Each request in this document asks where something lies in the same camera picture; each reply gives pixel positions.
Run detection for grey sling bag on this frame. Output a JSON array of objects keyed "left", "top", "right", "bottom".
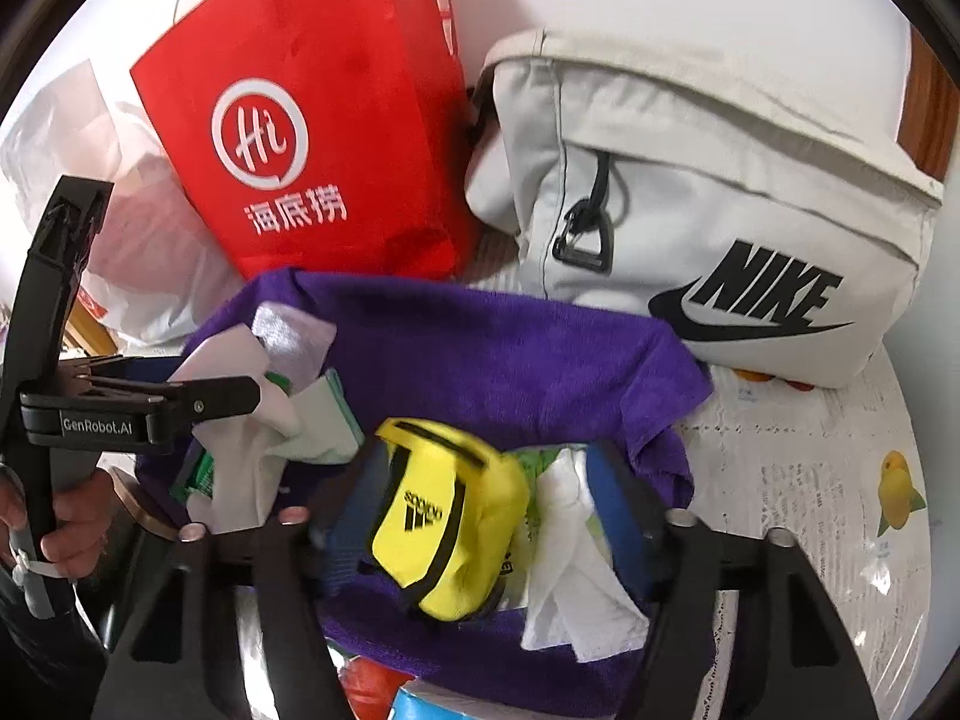
[{"left": 463, "top": 28, "right": 946, "bottom": 389}]

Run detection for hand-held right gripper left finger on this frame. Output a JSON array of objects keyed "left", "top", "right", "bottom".
[{"left": 90, "top": 450, "right": 391, "bottom": 720}]

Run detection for purple towel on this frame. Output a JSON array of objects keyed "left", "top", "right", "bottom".
[{"left": 135, "top": 266, "right": 713, "bottom": 717}]

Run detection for red and white packet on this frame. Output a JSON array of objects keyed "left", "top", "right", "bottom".
[{"left": 495, "top": 446, "right": 601, "bottom": 593}]

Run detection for blue tissue pack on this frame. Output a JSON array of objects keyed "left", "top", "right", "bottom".
[{"left": 391, "top": 682, "right": 541, "bottom": 720}]

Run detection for brown wooden door frame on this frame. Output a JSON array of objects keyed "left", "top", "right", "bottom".
[{"left": 900, "top": 22, "right": 960, "bottom": 185}]

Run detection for white tissue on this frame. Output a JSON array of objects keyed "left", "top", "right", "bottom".
[
  {"left": 520, "top": 448, "right": 652, "bottom": 665},
  {"left": 178, "top": 328, "right": 305, "bottom": 530}
]

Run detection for red paper bag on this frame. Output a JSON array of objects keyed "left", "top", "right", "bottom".
[{"left": 129, "top": 0, "right": 481, "bottom": 282}]

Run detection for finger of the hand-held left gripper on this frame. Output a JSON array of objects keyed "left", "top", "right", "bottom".
[
  {"left": 56, "top": 356, "right": 188, "bottom": 395},
  {"left": 146, "top": 376, "right": 261, "bottom": 442}
]

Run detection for dark green sachet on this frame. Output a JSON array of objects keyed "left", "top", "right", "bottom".
[{"left": 171, "top": 446, "right": 218, "bottom": 500}]

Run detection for person's left hand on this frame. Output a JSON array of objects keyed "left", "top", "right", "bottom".
[{"left": 0, "top": 461, "right": 117, "bottom": 586}]

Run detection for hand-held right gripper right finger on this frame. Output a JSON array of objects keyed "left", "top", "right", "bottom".
[{"left": 583, "top": 441, "right": 878, "bottom": 720}]

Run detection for person's left forearm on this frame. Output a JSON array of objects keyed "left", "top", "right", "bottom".
[{"left": 0, "top": 562, "right": 113, "bottom": 720}]

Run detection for yellow zip pouch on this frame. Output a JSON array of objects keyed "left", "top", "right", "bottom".
[{"left": 358, "top": 418, "right": 530, "bottom": 622}]

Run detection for white plastic shopping bag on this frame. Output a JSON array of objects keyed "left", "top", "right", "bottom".
[{"left": 0, "top": 60, "right": 248, "bottom": 346}]

